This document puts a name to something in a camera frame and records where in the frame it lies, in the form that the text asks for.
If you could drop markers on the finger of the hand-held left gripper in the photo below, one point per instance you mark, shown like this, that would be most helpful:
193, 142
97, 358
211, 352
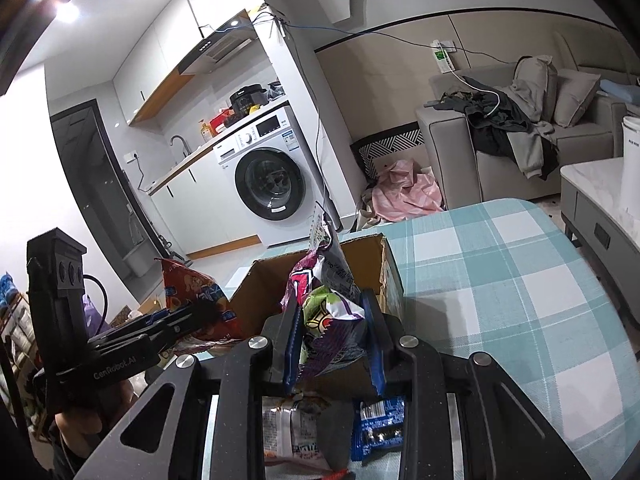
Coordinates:
190, 321
155, 316

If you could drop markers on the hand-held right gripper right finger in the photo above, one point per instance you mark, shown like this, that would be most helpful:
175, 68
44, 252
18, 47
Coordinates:
372, 345

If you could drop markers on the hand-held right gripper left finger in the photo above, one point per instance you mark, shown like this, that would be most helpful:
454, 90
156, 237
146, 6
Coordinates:
292, 355

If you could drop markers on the red chip snack packet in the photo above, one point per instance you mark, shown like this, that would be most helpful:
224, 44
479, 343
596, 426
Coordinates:
195, 290

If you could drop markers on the purple snack packet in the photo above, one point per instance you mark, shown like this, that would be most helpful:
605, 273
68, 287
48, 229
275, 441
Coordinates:
325, 330

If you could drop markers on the brown cardboard box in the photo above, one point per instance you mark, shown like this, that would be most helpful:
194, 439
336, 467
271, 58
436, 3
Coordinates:
362, 260

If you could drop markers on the person's left hand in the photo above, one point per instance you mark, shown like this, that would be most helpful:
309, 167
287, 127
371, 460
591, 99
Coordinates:
82, 420

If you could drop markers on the purple plastic bag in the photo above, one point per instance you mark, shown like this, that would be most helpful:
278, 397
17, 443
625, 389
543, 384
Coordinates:
95, 317

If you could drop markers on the white trash bin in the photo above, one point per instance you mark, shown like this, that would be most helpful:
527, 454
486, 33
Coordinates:
137, 262

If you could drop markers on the stick vacuum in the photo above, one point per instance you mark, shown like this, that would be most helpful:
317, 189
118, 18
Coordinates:
172, 250

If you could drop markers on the white and red snack packet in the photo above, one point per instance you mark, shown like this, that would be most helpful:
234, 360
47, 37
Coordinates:
290, 430

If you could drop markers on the blue snack packet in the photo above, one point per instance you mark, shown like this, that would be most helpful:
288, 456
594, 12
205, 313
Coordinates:
375, 425

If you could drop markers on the white kitchen base cabinet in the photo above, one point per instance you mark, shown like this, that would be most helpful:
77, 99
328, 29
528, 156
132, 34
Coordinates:
205, 210

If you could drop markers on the dark door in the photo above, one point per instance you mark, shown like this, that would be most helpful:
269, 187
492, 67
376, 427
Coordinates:
95, 175

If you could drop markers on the teal plaid tablecloth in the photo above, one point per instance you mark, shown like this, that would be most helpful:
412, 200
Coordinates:
500, 285

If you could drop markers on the pink cloth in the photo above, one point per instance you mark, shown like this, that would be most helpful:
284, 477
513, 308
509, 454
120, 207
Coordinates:
407, 192

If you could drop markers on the white washing machine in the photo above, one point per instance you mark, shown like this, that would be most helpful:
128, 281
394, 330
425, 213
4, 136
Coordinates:
270, 185

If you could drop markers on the kitchen faucet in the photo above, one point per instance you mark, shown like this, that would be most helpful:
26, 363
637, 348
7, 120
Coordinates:
181, 142

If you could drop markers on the yellow soap bottle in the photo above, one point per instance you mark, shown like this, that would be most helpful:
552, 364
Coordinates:
205, 132

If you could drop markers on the black white patterned basket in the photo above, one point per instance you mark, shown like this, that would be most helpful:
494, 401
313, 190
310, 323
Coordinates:
387, 147

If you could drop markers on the red box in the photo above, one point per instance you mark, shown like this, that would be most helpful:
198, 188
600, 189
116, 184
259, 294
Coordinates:
221, 121

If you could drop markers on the grey sofa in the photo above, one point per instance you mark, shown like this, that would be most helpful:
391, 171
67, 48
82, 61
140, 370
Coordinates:
450, 150

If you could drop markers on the black pressure cooker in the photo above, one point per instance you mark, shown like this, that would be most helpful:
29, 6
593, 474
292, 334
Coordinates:
247, 100

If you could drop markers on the grey plastic bag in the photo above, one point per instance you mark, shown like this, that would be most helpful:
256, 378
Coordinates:
275, 91

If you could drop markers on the dark clothes pile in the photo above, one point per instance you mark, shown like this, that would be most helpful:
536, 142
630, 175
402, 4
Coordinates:
490, 125

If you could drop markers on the white marble coffee table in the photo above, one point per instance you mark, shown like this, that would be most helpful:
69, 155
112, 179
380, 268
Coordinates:
590, 185

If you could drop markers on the silver range hood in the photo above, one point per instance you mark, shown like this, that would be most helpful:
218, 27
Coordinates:
215, 45

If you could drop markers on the grey jacket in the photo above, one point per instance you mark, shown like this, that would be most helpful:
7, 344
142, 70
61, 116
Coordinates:
532, 110

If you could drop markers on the white power strip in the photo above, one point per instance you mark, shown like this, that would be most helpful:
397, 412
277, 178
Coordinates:
444, 57

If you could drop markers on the grey cushion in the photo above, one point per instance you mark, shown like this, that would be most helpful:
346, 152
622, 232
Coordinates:
575, 97

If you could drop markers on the light blue cloth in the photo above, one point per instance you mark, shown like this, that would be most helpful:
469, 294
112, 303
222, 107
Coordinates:
620, 91

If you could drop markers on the white wall cabinet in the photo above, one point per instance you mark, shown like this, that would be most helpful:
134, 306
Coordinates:
150, 70

